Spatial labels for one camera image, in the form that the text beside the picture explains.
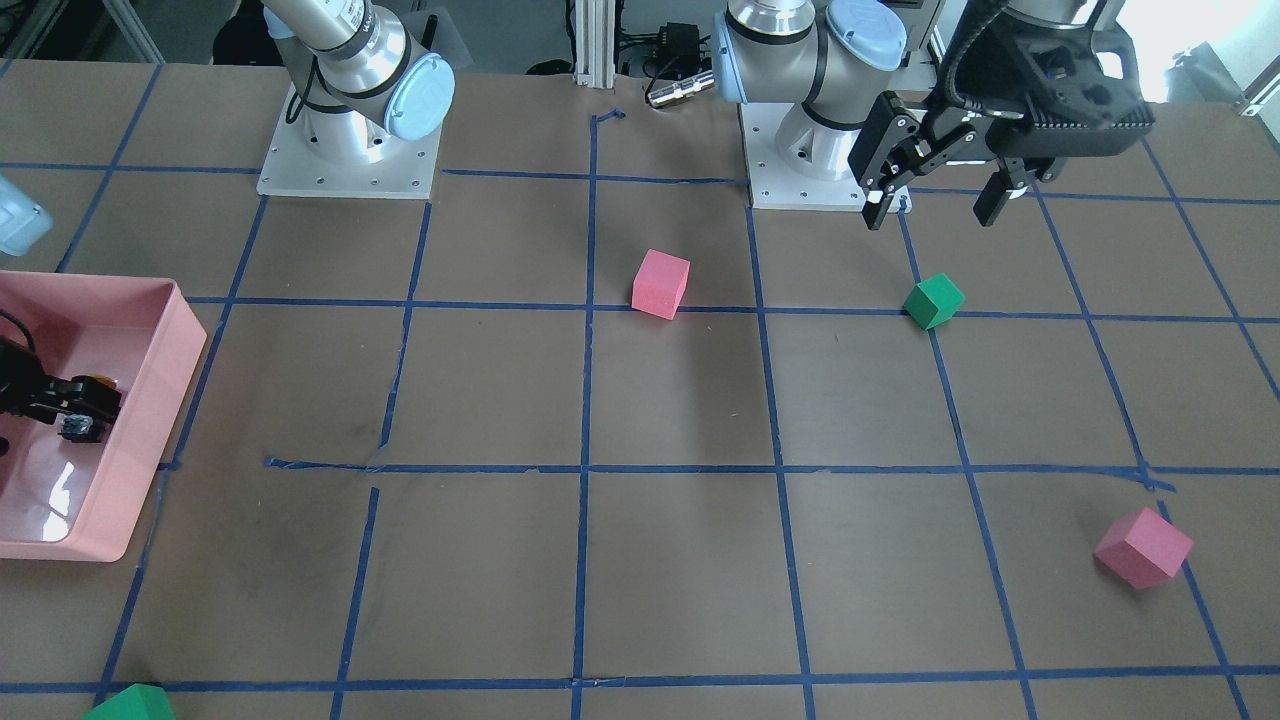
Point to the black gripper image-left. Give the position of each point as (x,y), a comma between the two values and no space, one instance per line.
(42,394)

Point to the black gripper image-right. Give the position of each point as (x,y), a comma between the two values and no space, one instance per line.
(990,88)

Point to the yellow push button switch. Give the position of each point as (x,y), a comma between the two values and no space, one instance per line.
(90,403)

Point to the silver robot arm image-left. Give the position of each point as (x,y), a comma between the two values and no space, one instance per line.
(150,170)

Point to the pink plastic tray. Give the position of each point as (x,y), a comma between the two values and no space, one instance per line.
(95,368)

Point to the green foam cube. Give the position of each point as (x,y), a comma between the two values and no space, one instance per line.
(933,301)

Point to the silver metal cylinder connector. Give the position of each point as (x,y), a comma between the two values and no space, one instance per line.
(680,91)

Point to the black power adapter box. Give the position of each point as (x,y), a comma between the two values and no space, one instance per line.
(677,43)

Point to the green foam block bottom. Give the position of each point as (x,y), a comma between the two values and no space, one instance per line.
(136,702)

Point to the pink foam cube centre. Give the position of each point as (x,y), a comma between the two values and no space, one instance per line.
(660,284)

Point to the pink foam cube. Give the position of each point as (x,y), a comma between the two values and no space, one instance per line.
(660,284)
(1144,549)

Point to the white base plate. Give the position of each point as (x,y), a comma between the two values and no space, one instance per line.
(345,156)
(796,163)

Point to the aluminium profile post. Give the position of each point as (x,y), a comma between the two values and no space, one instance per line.
(593,35)

